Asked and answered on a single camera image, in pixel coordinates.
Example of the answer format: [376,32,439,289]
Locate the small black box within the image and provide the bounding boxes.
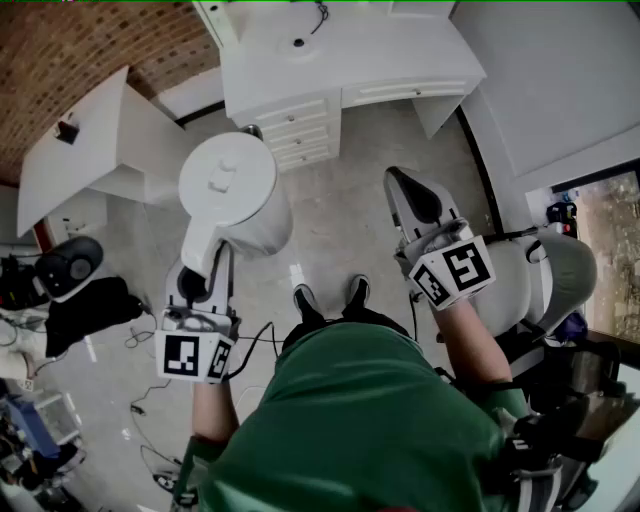
[53,119,81,146]

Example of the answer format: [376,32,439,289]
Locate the person's black shoe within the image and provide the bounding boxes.
[347,273,372,311]
[292,283,321,321]

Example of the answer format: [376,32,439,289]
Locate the white electric kettle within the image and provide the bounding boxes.
[177,123,295,280]

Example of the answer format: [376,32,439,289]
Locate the person's left black shoe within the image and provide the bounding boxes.
[292,283,321,321]

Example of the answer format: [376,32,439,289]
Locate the red panel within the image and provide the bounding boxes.
[32,219,55,254]

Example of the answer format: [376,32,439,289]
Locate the black and blue bag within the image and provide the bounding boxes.
[546,199,580,236]

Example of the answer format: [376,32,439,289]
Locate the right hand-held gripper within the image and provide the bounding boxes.
[383,167,497,312]

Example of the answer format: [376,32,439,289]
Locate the white side table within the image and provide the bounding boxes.
[16,66,190,239]

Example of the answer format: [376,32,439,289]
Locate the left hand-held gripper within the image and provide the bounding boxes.
[153,244,241,387]

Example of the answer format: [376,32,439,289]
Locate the clear plastic box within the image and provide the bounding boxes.
[32,392,84,446]

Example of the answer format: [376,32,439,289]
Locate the black power cord with plug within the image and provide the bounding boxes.
[309,0,331,36]

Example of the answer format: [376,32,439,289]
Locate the black and white round appliance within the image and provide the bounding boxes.
[33,235,106,305]

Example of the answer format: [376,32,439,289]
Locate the black body-worn device pack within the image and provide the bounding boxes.
[499,337,626,506]

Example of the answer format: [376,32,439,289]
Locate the black cloth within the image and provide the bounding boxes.
[44,276,147,359]

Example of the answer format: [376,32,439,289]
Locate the purple bag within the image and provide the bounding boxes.
[553,310,589,344]

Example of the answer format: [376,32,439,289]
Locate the person's left forearm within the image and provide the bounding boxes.
[191,374,242,444]

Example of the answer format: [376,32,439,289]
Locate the person's right forearm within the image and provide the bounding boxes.
[432,297,514,384]

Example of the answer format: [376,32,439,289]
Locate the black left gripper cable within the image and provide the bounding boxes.
[222,321,279,379]

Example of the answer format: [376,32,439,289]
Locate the wide white desk drawer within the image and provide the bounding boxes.
[349,79,469,104]

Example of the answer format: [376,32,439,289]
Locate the person's black trousers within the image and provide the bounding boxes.
[282,304,411,351]

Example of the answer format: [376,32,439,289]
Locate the person's green shirt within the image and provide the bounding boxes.
[172,322,531,512]

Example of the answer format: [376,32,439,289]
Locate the person's right black shoe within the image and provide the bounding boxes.
[347,273,372,311]

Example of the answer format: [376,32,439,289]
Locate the blue plastic crate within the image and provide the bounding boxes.
[0,394,56,459]

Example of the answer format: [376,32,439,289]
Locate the white desk with shelving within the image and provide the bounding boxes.
[192,0,487,174]

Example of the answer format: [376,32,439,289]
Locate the black electronic equipment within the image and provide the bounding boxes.
[0,254,51,311]

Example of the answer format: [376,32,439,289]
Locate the gray office chair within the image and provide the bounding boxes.
[469,227,599,366]

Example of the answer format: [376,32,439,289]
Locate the black floor cable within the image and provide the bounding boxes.
[130,378,184,474]

